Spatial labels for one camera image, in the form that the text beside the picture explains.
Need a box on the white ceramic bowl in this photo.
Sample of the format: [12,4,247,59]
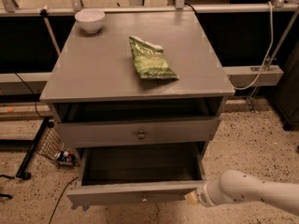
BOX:
[75,8,105,34]

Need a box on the dark grey side cabinet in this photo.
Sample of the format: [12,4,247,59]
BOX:
[273,42,299,131]

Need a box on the black floor cable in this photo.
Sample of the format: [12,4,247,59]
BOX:
[48,175,79,224]

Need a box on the black metal floor bar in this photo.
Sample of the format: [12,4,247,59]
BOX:
[16,118,50,180]

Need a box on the blue tape cross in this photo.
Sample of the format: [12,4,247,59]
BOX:
[71,204,90,212]

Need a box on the metal railing frame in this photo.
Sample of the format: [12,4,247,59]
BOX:
[0,0,299,17]

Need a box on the white hanging cable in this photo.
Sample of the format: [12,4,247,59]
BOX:
[233,1,275,91]

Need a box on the grey top drawer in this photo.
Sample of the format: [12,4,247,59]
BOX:
[56,117,220,148]

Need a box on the grey drawer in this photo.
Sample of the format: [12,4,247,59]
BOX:
[66,142,204,208]
[56,117,220,148]

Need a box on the green chip bag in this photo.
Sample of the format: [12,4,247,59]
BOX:
[129,36,178,79]

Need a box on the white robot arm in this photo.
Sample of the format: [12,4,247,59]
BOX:
[185,170,299,216]

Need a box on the wire mesh basket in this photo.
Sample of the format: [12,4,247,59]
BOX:
[37,128,78,167]

